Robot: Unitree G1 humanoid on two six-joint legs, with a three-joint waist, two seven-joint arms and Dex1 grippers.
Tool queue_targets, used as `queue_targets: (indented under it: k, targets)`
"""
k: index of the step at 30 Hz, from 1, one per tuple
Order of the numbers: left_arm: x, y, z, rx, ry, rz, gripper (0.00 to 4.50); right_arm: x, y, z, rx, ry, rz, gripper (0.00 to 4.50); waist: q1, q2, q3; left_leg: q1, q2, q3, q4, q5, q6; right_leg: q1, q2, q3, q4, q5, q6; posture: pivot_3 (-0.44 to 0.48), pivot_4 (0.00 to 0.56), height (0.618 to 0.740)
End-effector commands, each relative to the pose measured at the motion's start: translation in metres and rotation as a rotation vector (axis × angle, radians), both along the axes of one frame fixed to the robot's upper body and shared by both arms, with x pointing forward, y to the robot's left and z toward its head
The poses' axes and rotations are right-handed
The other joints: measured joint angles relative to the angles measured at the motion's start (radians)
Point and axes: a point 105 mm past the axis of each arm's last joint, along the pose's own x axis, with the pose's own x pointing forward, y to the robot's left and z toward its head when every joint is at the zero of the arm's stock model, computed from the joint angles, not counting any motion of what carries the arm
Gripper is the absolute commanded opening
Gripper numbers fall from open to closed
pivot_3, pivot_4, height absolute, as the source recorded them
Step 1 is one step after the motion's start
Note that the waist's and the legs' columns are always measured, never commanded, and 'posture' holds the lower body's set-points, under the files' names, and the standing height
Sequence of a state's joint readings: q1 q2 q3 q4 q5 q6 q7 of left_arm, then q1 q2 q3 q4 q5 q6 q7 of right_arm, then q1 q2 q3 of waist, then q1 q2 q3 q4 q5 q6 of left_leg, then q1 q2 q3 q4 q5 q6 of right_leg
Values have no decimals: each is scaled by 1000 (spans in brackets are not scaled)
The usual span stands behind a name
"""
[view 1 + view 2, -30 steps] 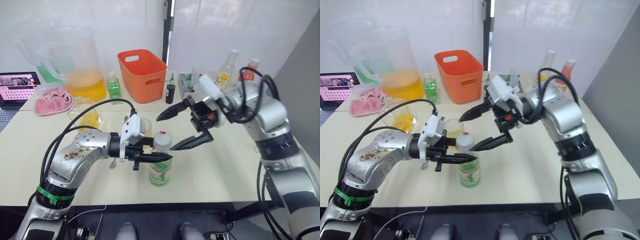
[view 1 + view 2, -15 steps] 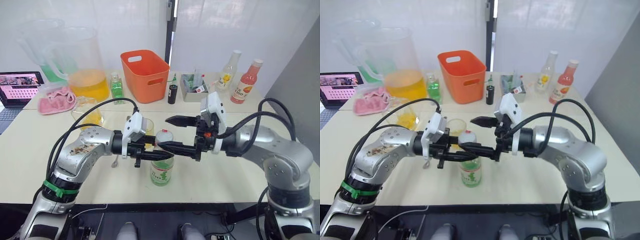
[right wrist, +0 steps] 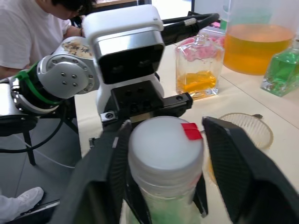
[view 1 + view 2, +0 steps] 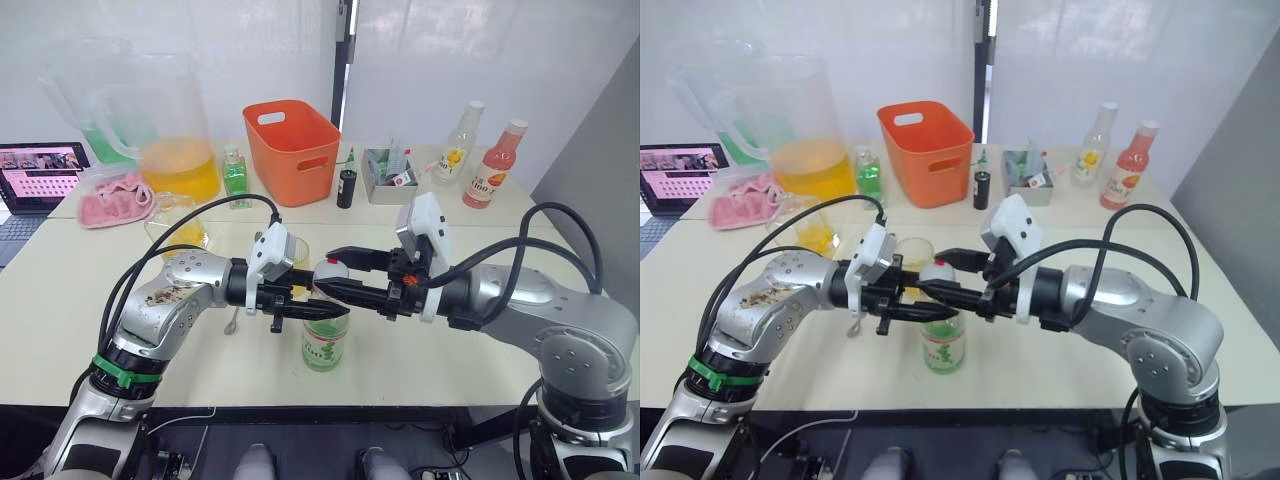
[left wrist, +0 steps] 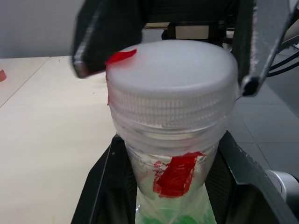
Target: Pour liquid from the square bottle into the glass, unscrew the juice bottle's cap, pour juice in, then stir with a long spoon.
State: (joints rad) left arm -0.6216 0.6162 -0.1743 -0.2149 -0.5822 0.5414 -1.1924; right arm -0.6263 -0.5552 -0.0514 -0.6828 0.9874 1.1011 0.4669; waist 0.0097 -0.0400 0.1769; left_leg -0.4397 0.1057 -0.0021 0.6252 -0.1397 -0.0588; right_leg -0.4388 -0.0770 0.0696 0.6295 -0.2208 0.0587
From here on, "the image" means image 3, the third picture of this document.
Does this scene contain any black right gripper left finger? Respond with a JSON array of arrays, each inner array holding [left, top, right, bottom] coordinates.
[[50, 120, 133, 224]]

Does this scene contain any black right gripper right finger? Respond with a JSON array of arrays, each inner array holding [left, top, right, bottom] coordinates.
[[202, 116, 299, 224]]

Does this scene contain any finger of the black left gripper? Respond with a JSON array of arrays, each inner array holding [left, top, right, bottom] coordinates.
[[123, 182, 152, 224], [192, 174, 208, 217]]

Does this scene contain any clear plastic juice bottle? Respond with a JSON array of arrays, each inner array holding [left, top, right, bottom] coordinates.
[[119, 172, 206, 224]]

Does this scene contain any white juice bottle cap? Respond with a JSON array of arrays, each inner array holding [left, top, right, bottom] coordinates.
[[127, 116, 205, 179]]

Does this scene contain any square glass bottle orange liquid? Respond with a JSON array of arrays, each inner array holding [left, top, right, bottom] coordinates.
[[175, 32, 225, 100]]

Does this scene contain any square glass bottle green liquid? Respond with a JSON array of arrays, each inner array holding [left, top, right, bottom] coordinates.
[[260, 39, 299, 98]]

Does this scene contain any large clear pitcher orange liquid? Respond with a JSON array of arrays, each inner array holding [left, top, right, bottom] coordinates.
[[221, 0, 297, 76]]

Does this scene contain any black metal stand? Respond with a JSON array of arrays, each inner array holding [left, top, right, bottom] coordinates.
[[0, 98, 79, 166]]

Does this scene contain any white shoe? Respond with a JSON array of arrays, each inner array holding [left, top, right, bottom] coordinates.
[[0, 186, 45, 222]]

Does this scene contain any clear box with pink contents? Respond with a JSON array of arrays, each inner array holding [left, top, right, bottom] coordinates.
[[186, 25, 226, 61]]

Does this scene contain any person in white t-shirt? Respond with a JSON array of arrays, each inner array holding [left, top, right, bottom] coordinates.
[[0, 0, 96, 73]]

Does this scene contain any black floor cable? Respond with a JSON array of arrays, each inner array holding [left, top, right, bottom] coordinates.
[[0, 105, 68, 154]]

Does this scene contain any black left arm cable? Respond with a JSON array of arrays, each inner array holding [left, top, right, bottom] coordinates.
[[161, 13, 220, 45]]

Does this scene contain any green cable tie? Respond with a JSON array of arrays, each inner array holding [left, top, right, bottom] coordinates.
[[15, 62, 63, 105]]

